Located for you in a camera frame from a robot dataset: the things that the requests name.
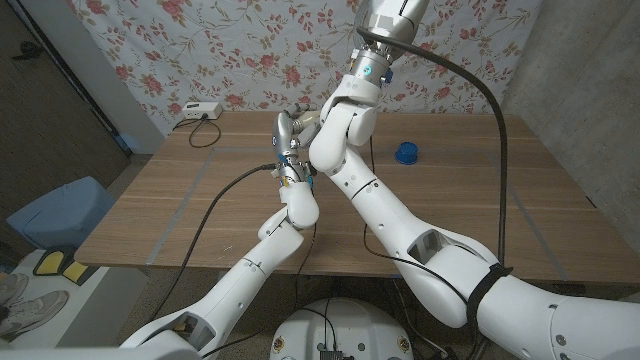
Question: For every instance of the black door hook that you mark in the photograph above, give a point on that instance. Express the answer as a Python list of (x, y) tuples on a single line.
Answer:
[(27, 50)]

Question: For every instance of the white floor platform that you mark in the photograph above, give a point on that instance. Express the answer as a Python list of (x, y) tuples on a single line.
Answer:
[(75, 310)]

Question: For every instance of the yellow black slipper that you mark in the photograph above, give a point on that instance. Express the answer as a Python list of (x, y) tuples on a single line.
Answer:
[(50, 262), (75, 271)]

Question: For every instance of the white power adapter box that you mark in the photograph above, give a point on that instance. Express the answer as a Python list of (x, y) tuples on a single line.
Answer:
[(201, 110)]

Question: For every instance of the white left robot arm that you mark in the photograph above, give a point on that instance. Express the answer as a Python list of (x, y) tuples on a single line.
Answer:
[(240, 285)]

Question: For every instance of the floral backdrop cloth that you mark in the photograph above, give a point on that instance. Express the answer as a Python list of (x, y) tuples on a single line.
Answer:
[(250, 50)]

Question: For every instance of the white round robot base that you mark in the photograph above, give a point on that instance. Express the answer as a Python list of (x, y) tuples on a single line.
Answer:
[(350, 325)]

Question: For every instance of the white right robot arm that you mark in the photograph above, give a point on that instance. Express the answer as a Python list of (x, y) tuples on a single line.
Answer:
[(390, 210)]

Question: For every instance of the blue plastic bin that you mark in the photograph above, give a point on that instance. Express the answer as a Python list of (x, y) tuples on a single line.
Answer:
[(60, 210)]

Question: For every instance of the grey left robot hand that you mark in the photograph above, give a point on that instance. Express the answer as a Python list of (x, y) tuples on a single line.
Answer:
[(284, 145)]

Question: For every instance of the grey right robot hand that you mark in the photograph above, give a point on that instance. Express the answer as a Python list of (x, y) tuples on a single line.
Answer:
[(395, 22)]

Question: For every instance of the grey sneaker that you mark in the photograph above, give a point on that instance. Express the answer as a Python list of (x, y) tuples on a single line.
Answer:
[(12, 287), (35, 312)]

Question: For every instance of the blue bottle cap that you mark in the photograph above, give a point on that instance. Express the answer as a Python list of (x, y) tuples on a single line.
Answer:
[(406, 154)]

